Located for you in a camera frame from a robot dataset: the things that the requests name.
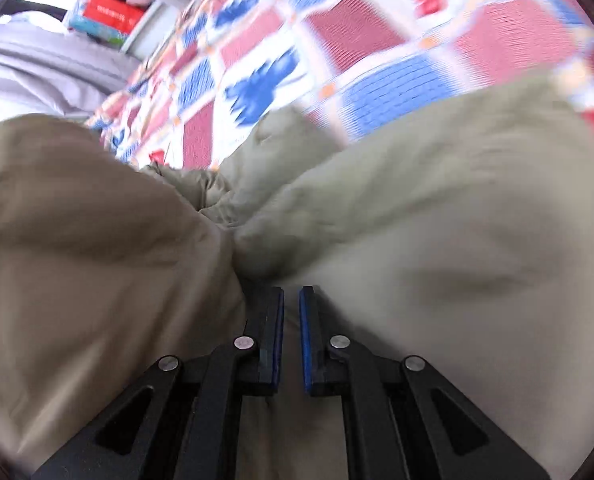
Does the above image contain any leaf patterned checkered bedspread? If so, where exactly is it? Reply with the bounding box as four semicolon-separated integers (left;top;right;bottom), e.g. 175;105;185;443
89;0;594;168

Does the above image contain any beige puffer jacket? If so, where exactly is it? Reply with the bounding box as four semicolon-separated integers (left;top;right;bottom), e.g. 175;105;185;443
0;74;594;479

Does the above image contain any grey curtain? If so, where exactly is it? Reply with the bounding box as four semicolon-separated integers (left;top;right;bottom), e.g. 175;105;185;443
0;0;229;116

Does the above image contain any red box on windowsill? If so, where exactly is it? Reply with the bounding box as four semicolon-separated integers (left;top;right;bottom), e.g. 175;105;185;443
84;0;145;35

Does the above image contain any teal box on windowsill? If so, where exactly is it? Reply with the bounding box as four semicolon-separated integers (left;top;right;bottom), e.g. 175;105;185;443
68;14;128;48

